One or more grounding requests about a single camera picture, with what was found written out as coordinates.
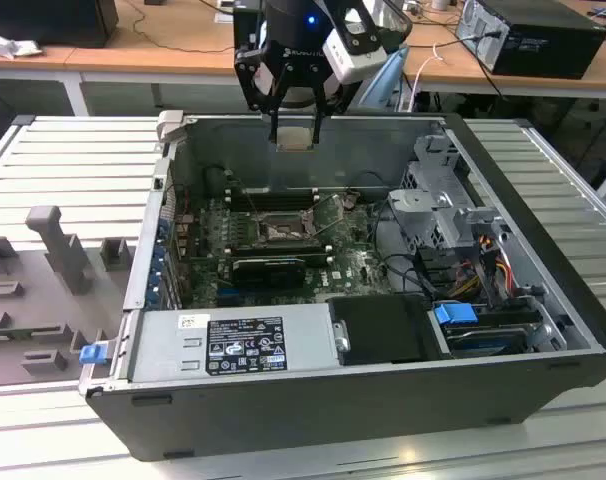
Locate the silver metal latch handle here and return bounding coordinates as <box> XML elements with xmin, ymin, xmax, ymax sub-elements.
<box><xmin>332</xmin><ymin>321</ymin><xmax>352</xmax><ymax>355</ymax></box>

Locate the silver square CPU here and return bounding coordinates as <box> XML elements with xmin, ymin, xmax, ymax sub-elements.
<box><xmin>274</xmin><ymin>125</ymin><xmax>317</xmax><ymax>152</ymax></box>

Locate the metal socket cover frame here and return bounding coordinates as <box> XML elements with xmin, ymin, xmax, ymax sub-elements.
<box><xmin>302</xmin><ymin>192</ymin><xmax>357</xmax><ymax>237</ymax></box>

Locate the pale blue chair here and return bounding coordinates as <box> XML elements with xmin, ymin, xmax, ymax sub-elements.
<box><xmin>355</xmin><ymin>47</ymin><xmax>410</xmax><ymax>112</ymax></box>

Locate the white barcode sticker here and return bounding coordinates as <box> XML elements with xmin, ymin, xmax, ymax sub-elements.
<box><xmin>176</xmin><ymin>313</ymin><xmax>212</xmax><ymax>330</ymax></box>

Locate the wooden desk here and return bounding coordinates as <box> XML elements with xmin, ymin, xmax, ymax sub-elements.
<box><xmin>402</xmin><ymin>0</ymin><xmax>606</xmax><ymax>101</ymax></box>
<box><xmin>0</xmin><ymin>0</ymin><xmax>264</xmax><ymax>119</ymax></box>

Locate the thin black wire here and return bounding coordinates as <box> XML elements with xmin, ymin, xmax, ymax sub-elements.
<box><xmin>340</xmin><ymin>170</ymin><xmax>390</xmax><ymax>197</ymax></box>

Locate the black desktop computer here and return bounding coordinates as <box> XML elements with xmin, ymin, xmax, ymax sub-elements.
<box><xmin>455</xmin><ymin>0</ymin><xmax>606</xmax><ymax>80</ymax></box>

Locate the black box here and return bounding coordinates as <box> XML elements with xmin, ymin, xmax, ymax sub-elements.
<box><xmin>0</xmin><ymin>0</ymin><xmax>119</xmax><ymax>50</ymax></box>

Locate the black certification label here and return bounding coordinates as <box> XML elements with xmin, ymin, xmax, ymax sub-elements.
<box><xmin>205</xmin><ymin>315</ymin><xmax>286</xmax><ymax>377</ymax></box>

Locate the crumpled white paper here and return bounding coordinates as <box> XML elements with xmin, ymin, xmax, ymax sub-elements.
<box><xmin>0</xmin><ymin>27</ymin><xmax>44</xmax><ymax>61</ymax></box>

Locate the silver metal drive cage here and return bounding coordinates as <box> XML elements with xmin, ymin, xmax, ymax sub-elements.
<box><xmin>386</xmin><ymin>133</ymin><xmax>509</xmax><ymax>256</ymax></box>

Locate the black open PC case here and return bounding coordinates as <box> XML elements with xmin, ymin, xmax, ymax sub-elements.
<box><xmin>77</xmin><ymin>110</ymin><xmax>606</xmax><ymax>462</ymax></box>

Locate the black graphics card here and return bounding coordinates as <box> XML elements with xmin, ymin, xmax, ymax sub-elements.
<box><xmin>231</xmin><ymin>256</ymin><xmax>307</xmax><ymax>291</ymax></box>

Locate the thick black cable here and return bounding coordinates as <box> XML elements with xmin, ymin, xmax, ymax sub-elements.
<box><xmin>370</xmin><ymin>199</ymin><xmax>435</xmax><ymax>302</ymax></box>

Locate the grey parts rack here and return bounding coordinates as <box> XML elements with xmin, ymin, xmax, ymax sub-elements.
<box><xmin>0</xmin><ymin>204</ymin><xmax>137</xmax><ymax>389</ymax></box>

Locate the blue case latch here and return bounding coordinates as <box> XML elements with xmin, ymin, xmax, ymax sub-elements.
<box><xmin>80</xmin><ymin>343</ymin><xmax>108</xmax><ymax>366</ymax></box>

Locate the hard disk drive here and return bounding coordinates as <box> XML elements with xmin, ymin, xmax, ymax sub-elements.
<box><xmin>445</xmin><ymin>324</ymin><xmax>532</xmax><ymax>359</ymax></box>

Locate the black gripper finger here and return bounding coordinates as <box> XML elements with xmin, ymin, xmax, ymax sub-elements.
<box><xmin>233</xmin><ymin>45</ymin><xmax>287</xmax><ymax>145</ymax></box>
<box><xmin>310</xmin><ymin>69</ymin><xmax>358</xmax><ymax>147</ymax></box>

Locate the green motherboard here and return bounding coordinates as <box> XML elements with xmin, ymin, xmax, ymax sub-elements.
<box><xmin>175</xmin><ymin>192</ymin><xmax>399</xmax><ymax>309</ymax></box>

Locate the silver power supply unit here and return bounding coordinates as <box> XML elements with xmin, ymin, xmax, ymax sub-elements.
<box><xmin>110</xmin><ymin>302</ymin><xmax>352</xmax><ymax>385</ymax></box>

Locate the blue disk carrier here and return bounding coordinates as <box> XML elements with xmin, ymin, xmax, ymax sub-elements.
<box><xmin>432</xmin><ymin>303</ymin><xmax>479</xmax><ymax>342</ymax></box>

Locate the grey case handle latch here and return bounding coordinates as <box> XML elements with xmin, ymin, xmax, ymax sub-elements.
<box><xmin>155</xmin><ymin>110</ymin><xmax>185</xmax><ymax>146</ymax></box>

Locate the black plastic shroud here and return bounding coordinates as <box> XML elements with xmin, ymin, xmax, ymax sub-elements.
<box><xmin>327</xmin><ymin>294</ymin><xmax>454</xmax><ymax>365</ymax></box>

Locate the white cable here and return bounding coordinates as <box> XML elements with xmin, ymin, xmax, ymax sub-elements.
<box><xmin>409</xmin><ymin>42</ymin><xmax>445</xmax><ymax>112</ymax></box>

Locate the yellow red wire bundle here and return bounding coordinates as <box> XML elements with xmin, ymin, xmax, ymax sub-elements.
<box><xmin>450</xmin><ymin>249</ymin><xmax>515</xmax><ymax>297</ymax></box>

